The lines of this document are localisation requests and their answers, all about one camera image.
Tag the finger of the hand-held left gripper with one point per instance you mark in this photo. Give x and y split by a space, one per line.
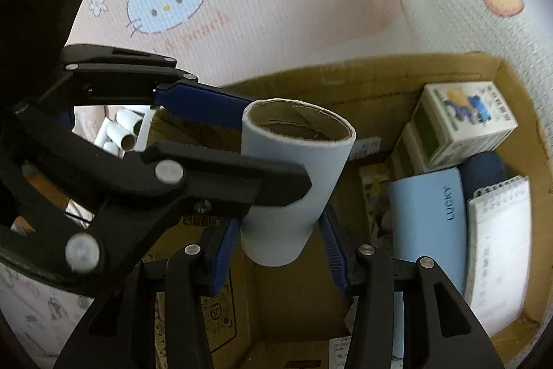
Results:
242 179
203 101

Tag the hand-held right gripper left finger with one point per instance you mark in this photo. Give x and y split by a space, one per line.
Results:
222 256

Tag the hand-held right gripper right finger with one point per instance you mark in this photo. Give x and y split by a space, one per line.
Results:
335 256

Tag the white cardboard tube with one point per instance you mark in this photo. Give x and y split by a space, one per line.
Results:
298 179

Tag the brown cardboard box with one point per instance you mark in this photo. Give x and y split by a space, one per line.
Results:
281 308

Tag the pile of white paper tubes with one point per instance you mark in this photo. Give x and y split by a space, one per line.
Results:
123 127

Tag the clear plastic wrapper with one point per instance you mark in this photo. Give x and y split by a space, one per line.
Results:
376 196

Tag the white shipping label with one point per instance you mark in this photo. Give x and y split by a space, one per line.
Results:
367 148

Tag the white spiral notebook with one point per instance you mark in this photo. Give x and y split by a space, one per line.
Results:
501 256

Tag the dark blue cylinder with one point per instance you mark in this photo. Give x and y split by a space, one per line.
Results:
484 170

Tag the white cartoon milk carton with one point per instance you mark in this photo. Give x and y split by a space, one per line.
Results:
471 122

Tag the white printed bedsheet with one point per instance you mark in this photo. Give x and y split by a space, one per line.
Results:
26 308

